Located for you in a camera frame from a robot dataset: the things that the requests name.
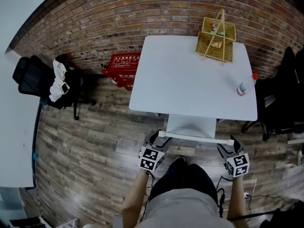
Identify person's dark trousers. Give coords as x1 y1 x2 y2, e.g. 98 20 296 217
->
148 159 218 206

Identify black mesh office chair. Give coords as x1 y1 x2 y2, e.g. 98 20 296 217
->
12 54 97 121

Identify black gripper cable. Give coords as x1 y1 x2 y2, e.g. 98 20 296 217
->
214 174 235 218
142 171 155 220

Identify black high-back office chair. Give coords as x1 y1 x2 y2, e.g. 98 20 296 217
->
241 46 304 142

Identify gold wire two-tier basket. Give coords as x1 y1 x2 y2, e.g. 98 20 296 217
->
195 8 237 66

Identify black strap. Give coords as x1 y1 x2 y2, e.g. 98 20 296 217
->
229 210 276 222

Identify white folding table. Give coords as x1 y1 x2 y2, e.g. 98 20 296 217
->
128 35 258 122

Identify white wooden chair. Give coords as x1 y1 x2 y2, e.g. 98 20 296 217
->
158 114 235 145

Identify white crumpled cloth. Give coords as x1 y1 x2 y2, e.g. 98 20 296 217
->
49 58 71 103

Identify clear plastic bottle red cap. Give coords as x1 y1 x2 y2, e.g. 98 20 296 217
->
236 72 259 97

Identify person's right forearm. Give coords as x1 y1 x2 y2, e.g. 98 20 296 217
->
227 176 247 228

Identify person's grey shirt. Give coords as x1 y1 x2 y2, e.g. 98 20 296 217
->
137 189 236 228

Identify red fire extinguisher box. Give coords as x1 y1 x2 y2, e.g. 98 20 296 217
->
102 53 142 91

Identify white metal rack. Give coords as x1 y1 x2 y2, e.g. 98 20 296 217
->
54 218 79 228

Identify person's left forearm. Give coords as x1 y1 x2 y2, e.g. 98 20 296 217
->
121 169 149 228

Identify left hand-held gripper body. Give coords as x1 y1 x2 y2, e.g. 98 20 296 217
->
138 144 166 172

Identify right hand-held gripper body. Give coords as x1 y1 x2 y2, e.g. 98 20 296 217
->
223 152 250 178

